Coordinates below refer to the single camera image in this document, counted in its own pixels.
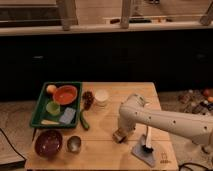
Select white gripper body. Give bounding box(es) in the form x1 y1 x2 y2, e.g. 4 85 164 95
117 120 136 137

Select wooden board eraser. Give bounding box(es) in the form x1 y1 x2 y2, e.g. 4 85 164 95
113 130 127 143

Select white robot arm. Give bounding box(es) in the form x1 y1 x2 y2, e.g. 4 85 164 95
118 94 213 153

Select small metal cup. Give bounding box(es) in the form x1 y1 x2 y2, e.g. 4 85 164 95
67 136 81 153

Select small green cup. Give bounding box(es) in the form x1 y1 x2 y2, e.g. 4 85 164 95
46 101 60 116

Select grey cloth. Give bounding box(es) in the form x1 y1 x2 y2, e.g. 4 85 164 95
131 135 155 167

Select green cucumber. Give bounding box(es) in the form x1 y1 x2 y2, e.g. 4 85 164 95
80 110 90 131

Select brown pine cone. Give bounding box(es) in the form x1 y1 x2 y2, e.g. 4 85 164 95
82 91 94 110

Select blue sponge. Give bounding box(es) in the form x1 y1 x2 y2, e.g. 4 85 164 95
59 107 76 124

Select orange bowl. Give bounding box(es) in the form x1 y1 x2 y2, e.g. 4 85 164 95
53 85 78 105

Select spice bottles on floor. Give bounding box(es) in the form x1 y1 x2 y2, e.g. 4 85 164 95
178 90 213 116

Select dark red bowl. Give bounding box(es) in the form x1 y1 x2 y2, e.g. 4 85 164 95
34 130 63 158

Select yellow round fruit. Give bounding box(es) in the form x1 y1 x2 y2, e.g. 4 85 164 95
46 85 57 94

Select banana slice in tray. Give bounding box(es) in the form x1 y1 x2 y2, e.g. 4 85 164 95
41 120 59 125

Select green plastic tray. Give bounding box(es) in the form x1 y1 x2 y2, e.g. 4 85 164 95
30 82 82 129

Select black cable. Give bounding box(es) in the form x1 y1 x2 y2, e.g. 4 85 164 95
0 127 27 161

